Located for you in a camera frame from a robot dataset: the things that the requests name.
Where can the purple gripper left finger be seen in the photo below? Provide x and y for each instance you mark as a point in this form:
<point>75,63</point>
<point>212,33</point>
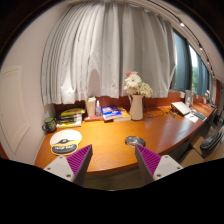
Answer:
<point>73,167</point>

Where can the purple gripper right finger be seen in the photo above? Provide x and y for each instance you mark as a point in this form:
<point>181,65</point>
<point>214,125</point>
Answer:
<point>153,166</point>

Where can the round white mouse pad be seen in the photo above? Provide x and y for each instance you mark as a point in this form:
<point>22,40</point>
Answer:
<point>65,142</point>

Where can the dark green mug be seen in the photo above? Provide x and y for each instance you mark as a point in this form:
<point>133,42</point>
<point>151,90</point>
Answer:
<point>49,125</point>

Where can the stack of books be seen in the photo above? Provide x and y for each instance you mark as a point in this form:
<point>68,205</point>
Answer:
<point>70,118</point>

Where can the orange book under tissues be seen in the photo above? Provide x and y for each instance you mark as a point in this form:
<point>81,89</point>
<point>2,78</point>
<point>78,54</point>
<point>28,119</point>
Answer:
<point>125,115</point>

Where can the clear sanitizer bottle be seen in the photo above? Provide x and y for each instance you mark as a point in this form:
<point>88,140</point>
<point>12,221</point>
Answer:
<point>98,109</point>

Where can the white flower vase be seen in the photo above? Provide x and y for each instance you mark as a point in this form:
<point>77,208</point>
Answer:
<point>136,108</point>

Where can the black office chair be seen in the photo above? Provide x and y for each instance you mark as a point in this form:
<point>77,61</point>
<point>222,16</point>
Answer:
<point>209,144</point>

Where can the blue tissue pack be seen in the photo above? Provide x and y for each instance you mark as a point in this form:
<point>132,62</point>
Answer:
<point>110,112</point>

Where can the white tissue box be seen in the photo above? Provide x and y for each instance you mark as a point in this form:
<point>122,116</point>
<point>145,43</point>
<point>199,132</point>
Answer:
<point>90,106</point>

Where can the black calculator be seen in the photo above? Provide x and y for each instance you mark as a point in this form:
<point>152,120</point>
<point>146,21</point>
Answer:
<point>200,116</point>

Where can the white and pink flowers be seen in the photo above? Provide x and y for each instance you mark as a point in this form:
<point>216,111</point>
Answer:
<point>135,86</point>

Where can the dark blue curtain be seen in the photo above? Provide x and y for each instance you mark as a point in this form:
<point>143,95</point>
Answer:
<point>190,72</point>

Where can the white curtain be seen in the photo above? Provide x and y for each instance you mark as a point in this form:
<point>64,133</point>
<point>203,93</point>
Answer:
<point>94,44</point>

